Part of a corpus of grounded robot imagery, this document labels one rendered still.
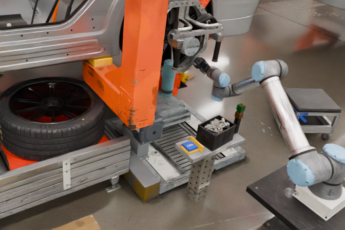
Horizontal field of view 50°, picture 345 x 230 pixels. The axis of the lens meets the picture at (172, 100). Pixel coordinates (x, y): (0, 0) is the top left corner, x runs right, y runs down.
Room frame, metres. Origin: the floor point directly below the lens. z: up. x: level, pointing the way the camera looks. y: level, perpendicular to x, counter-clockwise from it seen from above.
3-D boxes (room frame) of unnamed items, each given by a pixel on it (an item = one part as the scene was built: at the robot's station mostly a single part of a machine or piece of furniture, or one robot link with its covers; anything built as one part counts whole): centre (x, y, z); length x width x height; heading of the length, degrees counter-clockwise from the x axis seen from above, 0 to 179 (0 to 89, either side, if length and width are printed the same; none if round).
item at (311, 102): (2.81, -1.17, 0.17); 0.43 x 0.36 x 0.34; 103
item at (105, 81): (2.10, 0.41, 0.69); 0.52 x 0.17 x 0.35; 40
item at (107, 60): (2.23, 0.52, 0.71); 0.14 x 0.14 x 0.05; 40
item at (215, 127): (1.85, -0.29, 0.51); 0.20 x 0.14 x 0.13; 138
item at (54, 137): (1.95, 0.75, 0.39); 0.66 x 0.66 x 0.24
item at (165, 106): (2.56, 0.14, 0.32); 0.40 x 0.30 x 0.28; 130
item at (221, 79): (2.37, -0.31, 0.62); 0.12 x 0.09 x 0.10; 40
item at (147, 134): (2.18, 0.22, 0.26); 0.42 x 0.18 x 0.35; 40
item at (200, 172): (1.82, -0.25, 0.21); 0.10 x 0.10 x 0.42; 40
